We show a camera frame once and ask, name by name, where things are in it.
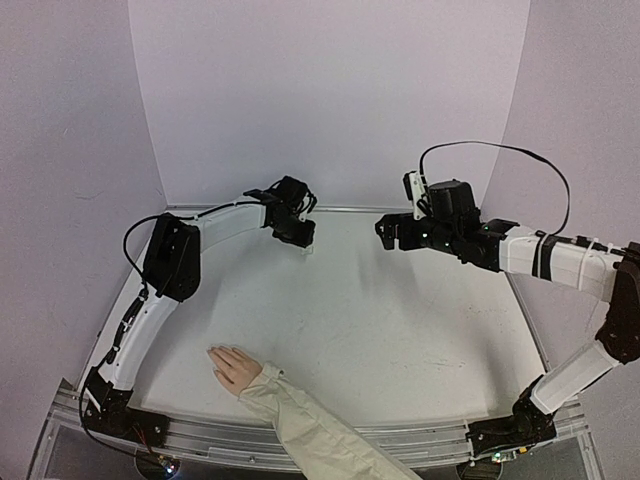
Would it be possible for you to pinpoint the beige sleeved forearm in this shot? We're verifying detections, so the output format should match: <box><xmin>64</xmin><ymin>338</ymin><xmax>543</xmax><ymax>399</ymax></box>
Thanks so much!
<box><xmin>239</xmin><ymin>363</ymin><xmax>419</xmax><ymax>480</ymax></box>

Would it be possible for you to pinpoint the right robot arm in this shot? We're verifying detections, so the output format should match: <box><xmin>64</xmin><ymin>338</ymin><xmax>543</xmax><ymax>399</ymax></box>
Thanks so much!
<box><xmin>375</xmin><ymin>172</ymin><xmax>639</xmax><ymax>459</ymax></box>

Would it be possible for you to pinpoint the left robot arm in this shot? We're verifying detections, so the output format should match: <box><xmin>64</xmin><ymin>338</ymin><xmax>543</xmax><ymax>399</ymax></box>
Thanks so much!
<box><xmin>79</xmin><ymin>176</ymin><xmax>317</xmax><ymax>448</ymax></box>

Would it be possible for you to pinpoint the mannequin hand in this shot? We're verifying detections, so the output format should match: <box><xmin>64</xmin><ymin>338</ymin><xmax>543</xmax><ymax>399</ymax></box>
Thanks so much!
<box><xmin>207</xmin><ymin>346</ymin><xmax>263</xmax><ymax>396</ymax></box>

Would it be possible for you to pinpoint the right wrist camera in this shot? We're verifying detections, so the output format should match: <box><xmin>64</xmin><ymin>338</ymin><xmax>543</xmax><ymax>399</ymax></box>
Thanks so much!
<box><xmin>403</xmin><ymin>171</ymin><xmax>432</xmax><ymax>221</ymax></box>

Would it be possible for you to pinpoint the aluminium back table rail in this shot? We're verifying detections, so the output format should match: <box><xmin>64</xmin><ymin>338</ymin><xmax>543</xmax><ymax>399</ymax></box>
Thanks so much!
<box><xmin>165</xmin><ymin>202</ymin><xmax>484</xmax><ymax>217</ymax></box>

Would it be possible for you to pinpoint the black right camera cable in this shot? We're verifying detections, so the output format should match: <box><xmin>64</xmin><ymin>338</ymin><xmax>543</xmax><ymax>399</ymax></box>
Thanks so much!
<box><xmin>418</xmin><ymin>142</ymin><xmax>572</xmax><ymax>236</ymax></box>

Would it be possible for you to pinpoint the aluminium front rail frame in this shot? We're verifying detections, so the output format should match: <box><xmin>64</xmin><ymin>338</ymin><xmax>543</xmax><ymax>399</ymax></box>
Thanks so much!
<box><xmin>28</xmin><ymin>375</ymin><xmax>603</xmax><ymax>479</ymax></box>

